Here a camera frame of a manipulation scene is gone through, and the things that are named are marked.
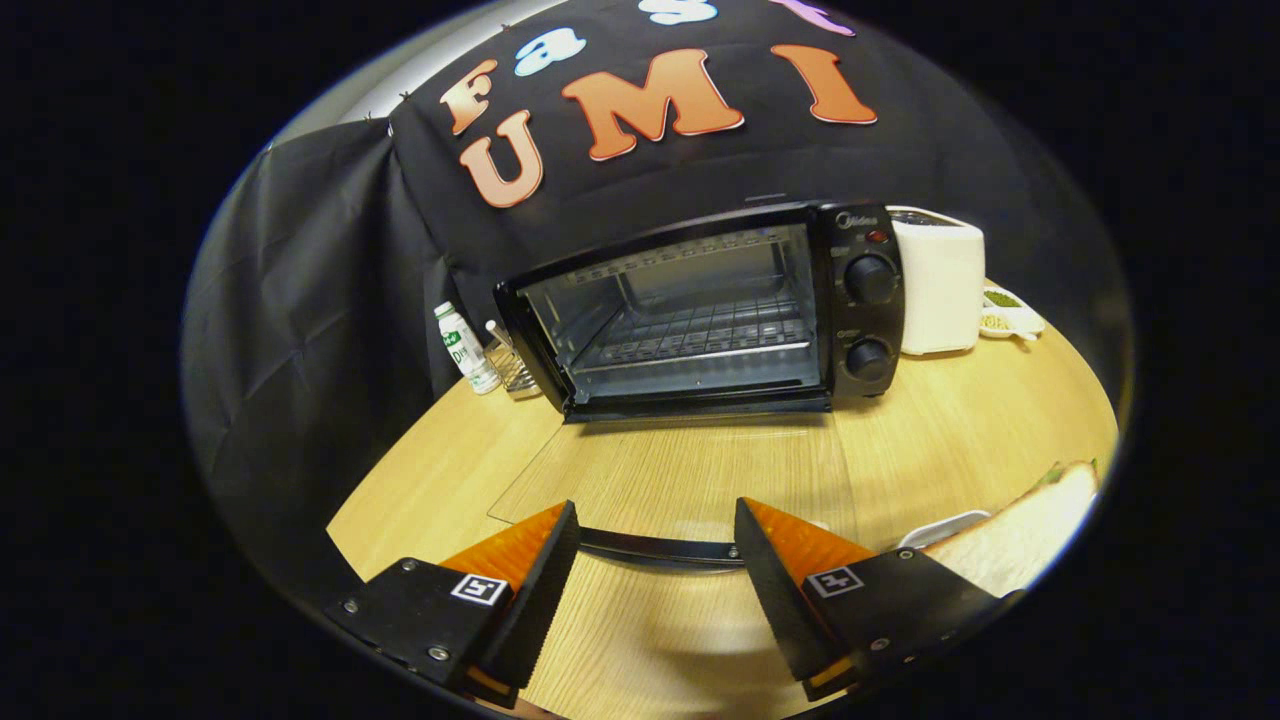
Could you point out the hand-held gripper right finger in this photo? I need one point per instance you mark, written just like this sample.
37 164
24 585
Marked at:
775 590

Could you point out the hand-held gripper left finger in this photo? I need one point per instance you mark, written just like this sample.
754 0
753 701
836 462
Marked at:
540 590

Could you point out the lettuce sandwich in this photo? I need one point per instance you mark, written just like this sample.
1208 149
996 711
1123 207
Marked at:
1020 540

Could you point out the black toaster oven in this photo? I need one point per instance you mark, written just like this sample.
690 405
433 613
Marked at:
865 320

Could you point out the white pop-up toaster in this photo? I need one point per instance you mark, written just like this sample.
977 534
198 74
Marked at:
940 290

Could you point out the white plate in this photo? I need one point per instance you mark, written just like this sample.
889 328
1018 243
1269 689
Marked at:
940 530

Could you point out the small white drink bottle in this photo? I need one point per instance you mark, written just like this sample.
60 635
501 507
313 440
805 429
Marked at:
465 350

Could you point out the black backdrop cloth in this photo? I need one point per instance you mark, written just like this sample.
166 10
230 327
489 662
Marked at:
330 300

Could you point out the white divided dish with beans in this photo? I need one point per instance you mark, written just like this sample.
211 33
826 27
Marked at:
1015 318

